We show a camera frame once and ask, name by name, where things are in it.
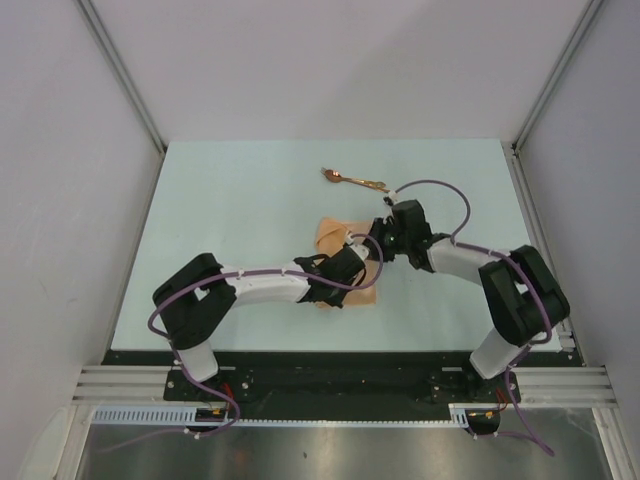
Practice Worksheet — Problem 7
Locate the aluminium frame post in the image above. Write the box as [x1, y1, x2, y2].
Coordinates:
[73, 0, 168, 159]
[510, 0, 608, 153]

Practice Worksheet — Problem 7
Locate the peach satin napkin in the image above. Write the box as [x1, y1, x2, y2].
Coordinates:
[315, 217, 377, 307]

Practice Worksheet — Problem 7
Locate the aluminium frame post left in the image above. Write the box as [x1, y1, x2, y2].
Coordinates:
[73, 0, 168, 159]

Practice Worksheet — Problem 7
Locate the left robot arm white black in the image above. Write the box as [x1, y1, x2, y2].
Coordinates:
[152, 244, 369, 400]

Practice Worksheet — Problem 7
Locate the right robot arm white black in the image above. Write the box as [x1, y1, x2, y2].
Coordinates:
[365, 197, 570, 401]

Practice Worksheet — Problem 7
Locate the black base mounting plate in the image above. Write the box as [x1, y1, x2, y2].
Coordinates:
[101, 349, 584, 416]

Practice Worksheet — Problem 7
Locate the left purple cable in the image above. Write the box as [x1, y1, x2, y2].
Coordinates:
[94, 234, 385, 453]

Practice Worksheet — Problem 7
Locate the aluminium frame rail right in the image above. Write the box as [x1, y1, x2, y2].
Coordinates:
[502, 142, 577, 353]

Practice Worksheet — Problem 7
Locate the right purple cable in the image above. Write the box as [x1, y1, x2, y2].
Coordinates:
[384, 179, 555, 456]

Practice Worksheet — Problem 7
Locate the aluminium frame post right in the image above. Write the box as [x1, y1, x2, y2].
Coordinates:
[510, 0, 608, 153]

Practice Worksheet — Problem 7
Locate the copper spoon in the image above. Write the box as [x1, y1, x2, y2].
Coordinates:
[322, 168, 393, 195]

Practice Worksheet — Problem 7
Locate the purple cable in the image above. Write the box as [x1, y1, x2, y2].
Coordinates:
[384, 179, 555, 456]
[94, 234, 385, 453]

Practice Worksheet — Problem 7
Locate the aluminium cross rail front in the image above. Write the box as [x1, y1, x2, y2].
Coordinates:
[72, 366, 618, 408]

